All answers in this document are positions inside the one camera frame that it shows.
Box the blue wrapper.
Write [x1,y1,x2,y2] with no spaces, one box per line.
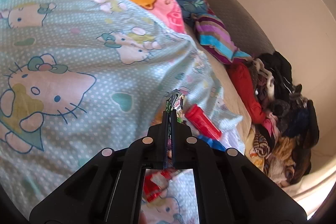
[196,134,227,152]

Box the pile of clothes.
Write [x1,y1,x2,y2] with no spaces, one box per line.
[252,51,321,151]

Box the yellow cartoon blanket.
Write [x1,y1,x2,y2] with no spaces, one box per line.
[248,124,279,169]

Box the green printed snack wrapper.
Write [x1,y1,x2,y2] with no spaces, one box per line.
[163,90,187,161]

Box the grey headboard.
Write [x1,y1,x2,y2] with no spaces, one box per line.
[187,0,276,56]

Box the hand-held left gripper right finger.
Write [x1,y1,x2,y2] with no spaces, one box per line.
[171,109,308,224]

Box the red white snack wrapper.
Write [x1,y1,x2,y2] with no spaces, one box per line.
[142,169,174,204]

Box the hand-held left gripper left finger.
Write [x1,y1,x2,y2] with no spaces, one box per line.
[29,110,171,224]

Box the light blue cartoon cat blanket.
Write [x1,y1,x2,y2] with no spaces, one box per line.
[0,0,246,224]

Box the red plastic bottle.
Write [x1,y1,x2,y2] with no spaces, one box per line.
[184,104,223,141]

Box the purple striped blanket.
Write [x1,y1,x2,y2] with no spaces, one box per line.
[194,13,252,65]

